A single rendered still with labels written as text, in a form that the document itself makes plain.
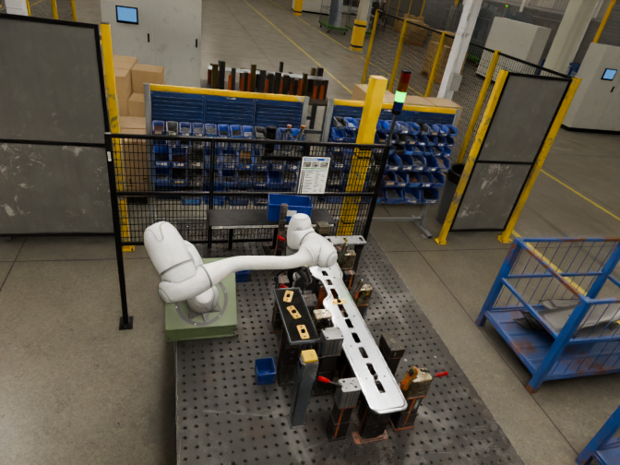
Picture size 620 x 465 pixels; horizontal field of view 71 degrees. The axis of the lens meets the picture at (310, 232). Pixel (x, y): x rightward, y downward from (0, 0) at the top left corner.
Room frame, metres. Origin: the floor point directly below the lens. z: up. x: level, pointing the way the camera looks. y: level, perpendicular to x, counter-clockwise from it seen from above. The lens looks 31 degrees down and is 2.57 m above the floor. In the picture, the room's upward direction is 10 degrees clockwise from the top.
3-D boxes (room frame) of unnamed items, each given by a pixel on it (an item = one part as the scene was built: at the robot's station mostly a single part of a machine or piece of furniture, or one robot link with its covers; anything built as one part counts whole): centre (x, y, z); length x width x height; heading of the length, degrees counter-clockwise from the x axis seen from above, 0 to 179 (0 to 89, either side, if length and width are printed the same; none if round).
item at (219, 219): (2.68, 0.28, 1.02); 0.90 x 0.22 x 0.03; 111
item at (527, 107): (4.72, -1.99, 1.00); 1.04 x 0.14 x 2.00; 110
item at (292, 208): (2.72, 0.18, 1.10); 0.30 x 0.17 x 0.13; 103
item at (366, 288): (2.03, -0.37, 0.87); 0.12 x 0.09 x 0.35; 111
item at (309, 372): (1.33, -0.09, 0.92); 0.08 x 0.08 x 0.44; 21
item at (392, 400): (1.89, -0.24, 1.00); 1.38 x 0.22 x 0.02; 21
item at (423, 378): (1.43, -0.61, 0.88); 0.15 x 0.11 x 0.36; 111
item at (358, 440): (1.32, -0.45, 0.84); 0.18 x 0.06 x 0.29; 111
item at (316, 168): (2.90, 0.05, 1.30); 0.23 x 0.02 x 0.31; 111
